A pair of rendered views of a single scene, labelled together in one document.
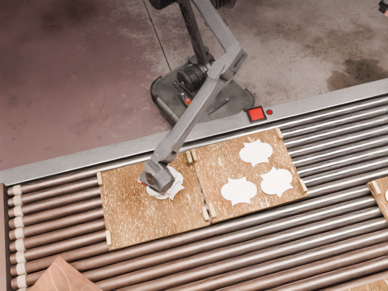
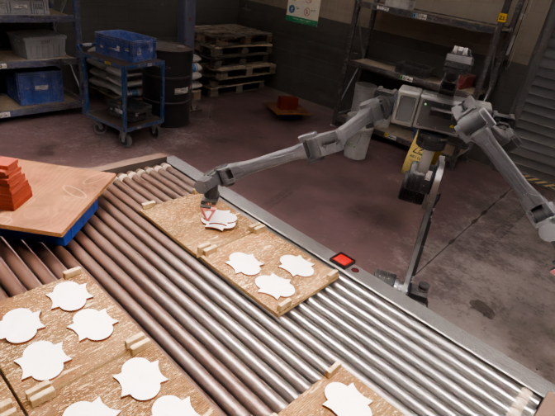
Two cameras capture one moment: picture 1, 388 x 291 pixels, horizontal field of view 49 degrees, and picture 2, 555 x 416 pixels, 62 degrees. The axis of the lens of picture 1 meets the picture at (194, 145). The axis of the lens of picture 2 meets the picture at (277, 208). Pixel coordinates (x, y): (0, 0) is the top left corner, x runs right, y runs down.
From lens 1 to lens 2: 145 cm
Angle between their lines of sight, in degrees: 46
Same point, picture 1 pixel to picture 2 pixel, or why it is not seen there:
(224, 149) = (282, 246)
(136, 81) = not seen: hidden behind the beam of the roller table
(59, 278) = (98, 177)
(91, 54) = (353, 241)
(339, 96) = (434, 319)
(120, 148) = (236, 197)
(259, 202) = (242, 280)
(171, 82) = not seen: hidden behind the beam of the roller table
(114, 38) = (382, 248)
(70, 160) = not seen: hidden behind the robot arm
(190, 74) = (381, 275)
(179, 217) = (191, 236)
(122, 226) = (164, 210)
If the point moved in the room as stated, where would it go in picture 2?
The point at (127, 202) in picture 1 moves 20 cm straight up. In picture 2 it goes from (187, 208) to (189, 167)
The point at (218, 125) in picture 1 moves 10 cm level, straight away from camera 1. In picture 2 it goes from (306, 241) to (326, 238)
